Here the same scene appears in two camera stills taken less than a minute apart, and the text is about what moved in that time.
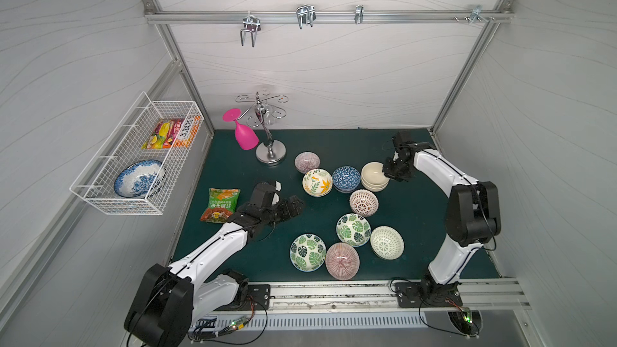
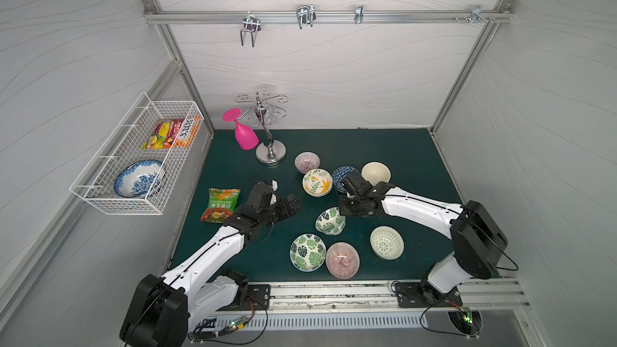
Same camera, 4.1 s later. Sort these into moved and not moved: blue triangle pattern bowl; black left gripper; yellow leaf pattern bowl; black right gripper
Moved: black right gripper
Not moved: black left gripper; blue triangle pattern bowl; yellow leaf pattern bowl
